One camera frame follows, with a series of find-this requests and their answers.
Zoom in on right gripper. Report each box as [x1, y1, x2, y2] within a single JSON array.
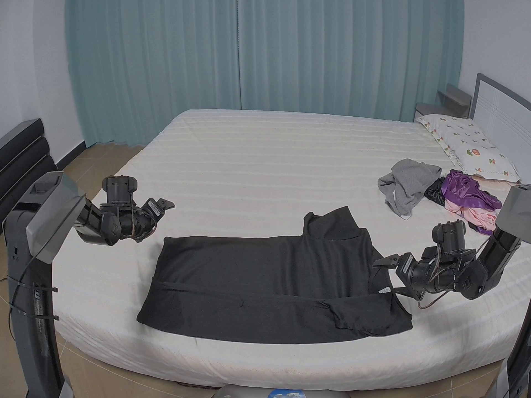
[[372, 252, 428, 302]]

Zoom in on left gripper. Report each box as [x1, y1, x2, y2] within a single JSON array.
[[139, 197, 175, 228]]

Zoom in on black T-shirt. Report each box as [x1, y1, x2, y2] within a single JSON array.
[[136, 206, 414, 345]]

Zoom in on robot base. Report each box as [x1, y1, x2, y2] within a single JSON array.
[[214, 384, 347, 398]]

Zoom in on pile of clothes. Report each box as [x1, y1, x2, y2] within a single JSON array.
[[424, 170, 503, 236]]

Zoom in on bed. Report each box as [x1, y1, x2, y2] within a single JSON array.
[[52, 72, 531, 389]]

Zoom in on grey garment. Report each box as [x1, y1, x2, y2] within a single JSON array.
[[378, 159, 443, 220]]

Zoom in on white printed pillow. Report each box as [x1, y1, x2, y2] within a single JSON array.
[[417, 114, 522, 182]]

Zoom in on blue-green curtain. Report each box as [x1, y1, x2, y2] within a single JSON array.
[[64, 0, 464, 148]]

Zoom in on grey bedside table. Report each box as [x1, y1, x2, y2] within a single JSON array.
[[415, 83, 472, 122]]

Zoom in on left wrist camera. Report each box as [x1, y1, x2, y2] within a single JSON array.
[[102, 175, 137, 206]]

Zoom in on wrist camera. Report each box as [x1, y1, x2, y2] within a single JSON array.
[[431, 220, 466, 256], [102, 175, 137, 206]]

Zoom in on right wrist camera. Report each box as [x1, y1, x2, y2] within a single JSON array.
[[431, 220, 466, 256]]

